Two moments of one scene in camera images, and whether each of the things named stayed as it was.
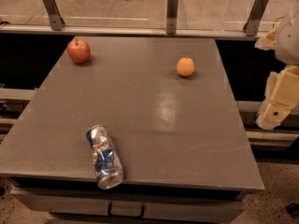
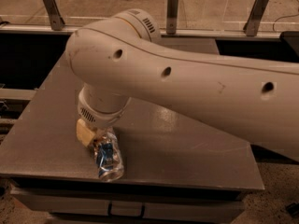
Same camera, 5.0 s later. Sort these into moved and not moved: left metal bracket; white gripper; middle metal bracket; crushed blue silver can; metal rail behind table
Moved: crushed blue silver can; white gripper
Not moved: left metal bracket; metal rail behind table; middle metal bracket
